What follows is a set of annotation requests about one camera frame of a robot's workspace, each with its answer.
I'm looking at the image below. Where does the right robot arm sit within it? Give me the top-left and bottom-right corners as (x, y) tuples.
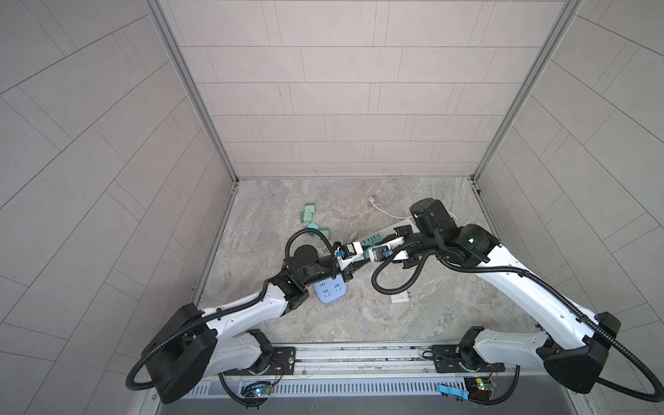
(368, 198), (663, 403)

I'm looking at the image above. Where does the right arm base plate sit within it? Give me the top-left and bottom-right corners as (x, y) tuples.
(422, 345), (505, 374)

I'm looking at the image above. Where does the circuit board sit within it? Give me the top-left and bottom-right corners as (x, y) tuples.
(241, 380), (274, 399)
(464, 377), (500, 402)

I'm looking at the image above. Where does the blue round power cube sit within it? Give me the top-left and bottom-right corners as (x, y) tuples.
(314, 274), (347, 304)

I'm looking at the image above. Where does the white power strip cord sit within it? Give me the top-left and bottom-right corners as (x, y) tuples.
(367, 195), (460, 224)

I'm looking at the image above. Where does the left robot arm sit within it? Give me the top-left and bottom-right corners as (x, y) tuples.
(126, 229), (366, 405)

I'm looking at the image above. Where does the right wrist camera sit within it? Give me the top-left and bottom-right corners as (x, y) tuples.
(374, 237), (405, 262)

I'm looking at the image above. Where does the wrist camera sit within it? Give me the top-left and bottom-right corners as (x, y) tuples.
(335, 241), (366, 271)
(374, 237), (405, 262)

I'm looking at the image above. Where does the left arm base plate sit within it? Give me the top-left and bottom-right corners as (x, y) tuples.
(224, 347), (297, 376)

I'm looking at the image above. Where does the left circuit board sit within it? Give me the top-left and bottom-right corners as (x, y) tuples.
(241, 380), (274, 399)

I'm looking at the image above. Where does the blue tape tag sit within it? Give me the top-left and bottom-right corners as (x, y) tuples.
(437, 385), (469, 401)

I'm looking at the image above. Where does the white multicolour power strip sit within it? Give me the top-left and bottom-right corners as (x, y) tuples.
(360, 218), (419, 251)

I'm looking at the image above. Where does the right circuit board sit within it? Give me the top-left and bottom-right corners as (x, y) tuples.
(464, 377), (500, 402)

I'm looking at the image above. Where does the white charger block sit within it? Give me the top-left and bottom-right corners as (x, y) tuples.
(390, 292), (410, 304)

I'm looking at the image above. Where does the aluminium rail frame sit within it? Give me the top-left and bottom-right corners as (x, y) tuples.
(137, 339), (577, 400)

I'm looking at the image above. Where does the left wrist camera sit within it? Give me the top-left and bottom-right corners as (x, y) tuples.
(335, 241), (366, 271)

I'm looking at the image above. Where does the green charger cube middle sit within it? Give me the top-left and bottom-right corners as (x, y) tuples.
(300, 211), (313, 225)

